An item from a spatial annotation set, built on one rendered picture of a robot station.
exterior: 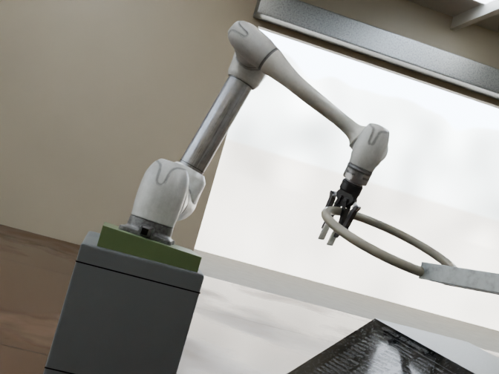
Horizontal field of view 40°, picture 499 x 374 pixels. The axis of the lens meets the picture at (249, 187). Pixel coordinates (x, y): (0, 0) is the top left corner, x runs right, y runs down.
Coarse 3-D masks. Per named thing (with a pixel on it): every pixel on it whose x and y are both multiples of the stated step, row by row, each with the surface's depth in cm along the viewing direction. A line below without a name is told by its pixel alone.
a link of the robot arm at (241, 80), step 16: (240, 64) 252; (240, 80) 254; (256, 80) 254; (224, 96) 254; (240, 96) 254; (208, 112) 256; (224, 112) 253; (208, 128) 253; (224, 128) 254; (192, 144) 254; (208, 144) 253; (192, 160) 252; (208, 160) 255; (192, 176) 250; (192, 192) 249; (192, 208) 255
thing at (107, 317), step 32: (96, 256) 213; (128, 256) 215; (96, 288) 213; (128, 288) 215; (160, 288) 217; (192, 288) 219; (64, 320) 212; (96, 320) 214; (128, 320) 215; (160, 320) 217; (64, 352) 212; (96, 352) 214; (128, 352) 216; (160, 352) 218
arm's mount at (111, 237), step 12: (108, 228) 215; (108, 240) 215; (120, 240) 216; (132, 240) 216; (144, 240) 217; (132, 252) 216; (144, 252) 217; (156, 252) 218; (168, 252) 218; (180, 252) 219; (192, 252) 232; (168, 264) 218; (180, 264) 219; (192, 264) 220
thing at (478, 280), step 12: (432, 264) 200; (432, 276) 199; (444, 276) 195; (456, 276) 192; (468, 276) 189; (480, 276) 185; (492, 276) 182; (468, 288) 198; (480, 288) 184; (492, 288) 181
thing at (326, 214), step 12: (324, 216) 219; (360, 216) 244; (336, 228) 211; (384, 228) 246; (396, 228) 246; (348, 240) 207; (360, 240) 204; (408, 240) 244; (420, 240) 243; (372, 252) 202; (384, 252) 202; (432, 252) 237; (396, 264) 201; (408, 264) 201; (444, 264) 230; (420, 276) 203
